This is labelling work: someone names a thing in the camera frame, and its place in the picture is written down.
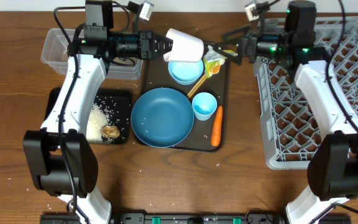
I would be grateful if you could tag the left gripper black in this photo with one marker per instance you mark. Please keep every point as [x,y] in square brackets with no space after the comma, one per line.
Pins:
[147,44]

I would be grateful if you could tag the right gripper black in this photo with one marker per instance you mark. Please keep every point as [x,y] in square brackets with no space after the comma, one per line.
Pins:
[247,45]

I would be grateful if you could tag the pink plastic cup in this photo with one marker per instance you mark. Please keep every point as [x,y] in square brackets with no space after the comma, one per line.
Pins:
[186,48]

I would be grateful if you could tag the small light blue bowl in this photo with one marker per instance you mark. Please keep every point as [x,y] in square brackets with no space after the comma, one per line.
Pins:
[186,73]

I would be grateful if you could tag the large dark blue plate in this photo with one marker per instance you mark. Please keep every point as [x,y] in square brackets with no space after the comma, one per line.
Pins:
[162,117]

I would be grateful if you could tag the pile of white rice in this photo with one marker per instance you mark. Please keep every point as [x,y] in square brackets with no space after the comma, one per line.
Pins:
[97,119]

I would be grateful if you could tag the brown food scrap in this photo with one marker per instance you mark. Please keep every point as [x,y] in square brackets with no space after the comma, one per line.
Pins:
[110,132]

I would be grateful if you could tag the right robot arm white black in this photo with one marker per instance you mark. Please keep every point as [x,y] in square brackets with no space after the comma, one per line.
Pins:
[333,170]

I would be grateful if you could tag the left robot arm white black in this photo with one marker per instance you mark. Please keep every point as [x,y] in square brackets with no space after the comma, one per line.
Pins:
[60,159]

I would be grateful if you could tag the black waste tray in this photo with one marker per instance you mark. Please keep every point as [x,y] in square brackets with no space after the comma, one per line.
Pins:
[117,105]

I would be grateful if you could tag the grey dishwasher rack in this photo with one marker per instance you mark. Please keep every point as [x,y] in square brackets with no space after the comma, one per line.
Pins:
[290,134]

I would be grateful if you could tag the yellow green snack wrapper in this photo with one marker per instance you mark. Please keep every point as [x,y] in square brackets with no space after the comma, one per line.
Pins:
[212,62]

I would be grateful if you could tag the wooden chopstick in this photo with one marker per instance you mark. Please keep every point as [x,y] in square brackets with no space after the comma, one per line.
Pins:
[196,86]

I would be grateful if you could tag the brown serving tray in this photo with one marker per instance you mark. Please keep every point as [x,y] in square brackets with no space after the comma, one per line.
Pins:
[156,75]

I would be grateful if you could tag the light blue plastic cup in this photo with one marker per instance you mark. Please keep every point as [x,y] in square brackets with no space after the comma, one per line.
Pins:
[204,105]

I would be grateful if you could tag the orange carrot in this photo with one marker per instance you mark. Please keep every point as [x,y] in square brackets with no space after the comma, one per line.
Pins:
[217,127]

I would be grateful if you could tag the clear plastic container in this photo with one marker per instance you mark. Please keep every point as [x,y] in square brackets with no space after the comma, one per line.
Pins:
[54,54]

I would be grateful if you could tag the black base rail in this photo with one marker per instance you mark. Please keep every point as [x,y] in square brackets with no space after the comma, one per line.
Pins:
[139,218]

